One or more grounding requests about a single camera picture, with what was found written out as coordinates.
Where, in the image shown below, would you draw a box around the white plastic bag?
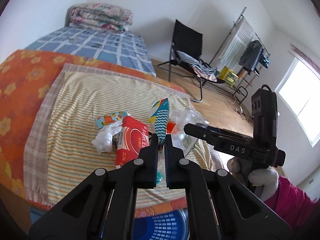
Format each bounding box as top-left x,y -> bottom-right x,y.
171,107 -> 210,153

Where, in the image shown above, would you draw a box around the teal wavy pattern wrapper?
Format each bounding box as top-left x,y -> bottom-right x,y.
149,98 -> 170,148

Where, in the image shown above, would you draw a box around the red tissue pack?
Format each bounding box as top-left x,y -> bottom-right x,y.
115,116 -> 149,168

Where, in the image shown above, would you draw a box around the white tissue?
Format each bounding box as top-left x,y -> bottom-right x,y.
92,121 -> 122,154

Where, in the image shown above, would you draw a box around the pink sleeve forearm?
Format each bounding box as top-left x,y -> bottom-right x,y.
264,176 -> 318,230

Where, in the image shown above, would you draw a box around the right hand white glove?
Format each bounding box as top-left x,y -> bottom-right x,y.
227,157 -> 279,202

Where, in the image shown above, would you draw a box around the blue plastic basket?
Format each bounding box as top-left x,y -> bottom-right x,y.
132,209 -> 190,240

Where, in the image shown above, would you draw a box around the striped clothes on chair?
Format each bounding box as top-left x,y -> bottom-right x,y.
176,50 -> 218,82

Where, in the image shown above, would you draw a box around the yellow green box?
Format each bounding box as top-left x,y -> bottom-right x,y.
219,66 -> 238,87

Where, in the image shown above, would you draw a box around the striped yellow towel blanket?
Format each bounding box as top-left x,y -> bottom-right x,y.
23,64 -> 191,206

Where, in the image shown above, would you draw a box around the window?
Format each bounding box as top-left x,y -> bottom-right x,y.
276,57 -> 319,147

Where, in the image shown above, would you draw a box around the metal clothes drying rack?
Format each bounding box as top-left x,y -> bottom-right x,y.
207,7 -> 270,104

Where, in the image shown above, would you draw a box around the dark garment on rack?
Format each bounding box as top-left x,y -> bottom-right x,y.
239,40 -> 263,74

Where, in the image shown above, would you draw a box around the black folding chair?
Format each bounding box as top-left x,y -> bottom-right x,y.
157,20 -> 225,103

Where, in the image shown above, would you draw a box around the striped towel on rack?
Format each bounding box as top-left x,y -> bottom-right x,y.
218,16 -> 255,69

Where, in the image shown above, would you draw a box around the blue checked bed sheet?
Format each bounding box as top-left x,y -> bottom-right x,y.
26,27 -> 156,76

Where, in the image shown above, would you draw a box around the folded floral quilt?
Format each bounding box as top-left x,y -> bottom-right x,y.
68,3 -> 133,33

